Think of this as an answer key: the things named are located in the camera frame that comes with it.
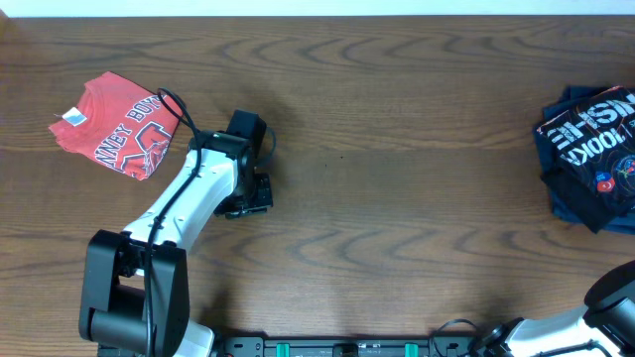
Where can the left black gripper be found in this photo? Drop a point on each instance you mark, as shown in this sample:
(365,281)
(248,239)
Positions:
(266,200)

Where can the black patterned sports jersey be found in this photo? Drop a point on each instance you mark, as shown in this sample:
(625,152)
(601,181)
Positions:
(600,144)

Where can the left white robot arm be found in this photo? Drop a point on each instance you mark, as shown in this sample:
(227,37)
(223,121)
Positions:
(135,298)

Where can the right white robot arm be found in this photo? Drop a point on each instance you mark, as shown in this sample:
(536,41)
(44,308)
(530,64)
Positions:
(602,326)

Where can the dark blue clothes pile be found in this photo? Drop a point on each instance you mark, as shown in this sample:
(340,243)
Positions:
(570,198)

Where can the red folded t-shirt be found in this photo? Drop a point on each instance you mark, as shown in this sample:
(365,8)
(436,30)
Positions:
(119,124)

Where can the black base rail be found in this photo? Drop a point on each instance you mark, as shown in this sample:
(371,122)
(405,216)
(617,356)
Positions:
(347,347)

